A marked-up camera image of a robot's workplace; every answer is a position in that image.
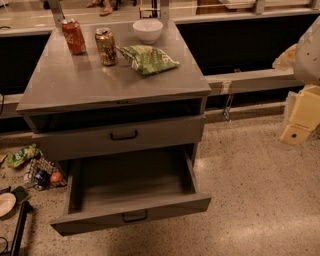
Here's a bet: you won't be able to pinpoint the orange fruit in basket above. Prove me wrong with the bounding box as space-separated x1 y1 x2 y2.
50 172 63 187

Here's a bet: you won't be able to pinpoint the blue can in basket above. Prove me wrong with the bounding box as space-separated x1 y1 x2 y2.
34 170 50 190

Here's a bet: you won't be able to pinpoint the wire basket on floor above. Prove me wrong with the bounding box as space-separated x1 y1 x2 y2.
23 157 67 191

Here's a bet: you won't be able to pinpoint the closed grey top drawer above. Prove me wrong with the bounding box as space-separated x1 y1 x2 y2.
33 115 205 161

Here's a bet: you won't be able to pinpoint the white bowl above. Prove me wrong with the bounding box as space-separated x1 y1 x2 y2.
133 19 163 44

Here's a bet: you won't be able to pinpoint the person's feet in sandals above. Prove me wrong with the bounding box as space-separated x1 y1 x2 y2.
86 0 114 17

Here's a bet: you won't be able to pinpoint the orange gold soda can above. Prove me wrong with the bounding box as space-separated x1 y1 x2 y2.
95 28 118 66

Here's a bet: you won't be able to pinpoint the red soda can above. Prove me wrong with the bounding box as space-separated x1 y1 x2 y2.
62 19 86 55

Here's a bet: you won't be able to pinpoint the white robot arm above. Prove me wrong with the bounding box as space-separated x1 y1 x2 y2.
272 17 320 145

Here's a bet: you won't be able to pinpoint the green chip bag on floor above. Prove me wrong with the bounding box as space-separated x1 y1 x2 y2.
5 144 40 169

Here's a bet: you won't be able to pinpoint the black stand on floor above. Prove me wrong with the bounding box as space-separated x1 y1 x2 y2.
0 201 33 256

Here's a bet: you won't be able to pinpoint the white plate on floor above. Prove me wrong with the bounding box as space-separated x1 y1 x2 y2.
0 193 16 217

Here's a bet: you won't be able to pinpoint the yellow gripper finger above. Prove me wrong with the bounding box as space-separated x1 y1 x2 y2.
272 44 297 71
280 85 320 145

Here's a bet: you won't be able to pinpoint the green sponge on floor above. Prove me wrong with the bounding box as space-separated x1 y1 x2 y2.
12 186 30 203

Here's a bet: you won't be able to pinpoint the grey drawer cabinet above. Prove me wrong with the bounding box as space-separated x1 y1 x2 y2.
15 19 212 174

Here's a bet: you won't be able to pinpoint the open grey middle drawer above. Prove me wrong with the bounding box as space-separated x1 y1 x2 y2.
51 146 211 236

